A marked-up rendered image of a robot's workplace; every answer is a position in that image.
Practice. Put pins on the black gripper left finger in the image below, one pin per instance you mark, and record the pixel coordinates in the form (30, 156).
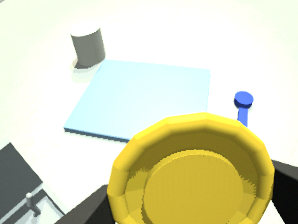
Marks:
(94, 209)

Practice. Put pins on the yellow plate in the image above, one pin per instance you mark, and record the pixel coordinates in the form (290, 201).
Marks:
(196, 168)

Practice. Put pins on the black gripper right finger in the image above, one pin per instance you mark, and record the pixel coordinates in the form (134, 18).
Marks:
(285, 192)

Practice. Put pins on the light blue square mat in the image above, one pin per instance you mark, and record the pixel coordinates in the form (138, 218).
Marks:
(125, 97)

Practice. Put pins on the grey cylinder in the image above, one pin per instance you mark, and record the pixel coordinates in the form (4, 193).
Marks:
(88, 44)

